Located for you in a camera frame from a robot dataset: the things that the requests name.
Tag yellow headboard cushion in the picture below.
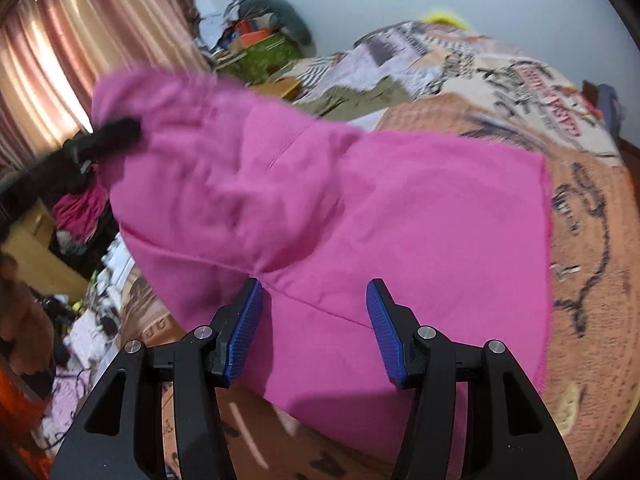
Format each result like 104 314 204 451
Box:
422 10 471 30

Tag pink pants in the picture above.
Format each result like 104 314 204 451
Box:
91 67 552 460

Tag blue backpack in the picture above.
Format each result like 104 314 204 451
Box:
597 84 625 140

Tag newspaper print bed blanket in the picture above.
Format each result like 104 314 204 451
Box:
93 23 639 479

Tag pile of clothes and bags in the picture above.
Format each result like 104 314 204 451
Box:
196 12 310 84

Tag olive green pants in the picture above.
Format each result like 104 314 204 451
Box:
294 77 411 122

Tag grey stuffed pillow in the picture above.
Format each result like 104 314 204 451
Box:
224 0 314 47

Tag left orange sleeve forearm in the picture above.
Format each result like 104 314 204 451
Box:
1 356 53 479

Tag striped pink curtain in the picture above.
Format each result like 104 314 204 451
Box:
1 0 207 170

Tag left hand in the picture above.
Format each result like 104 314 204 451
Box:
1 252 54 376

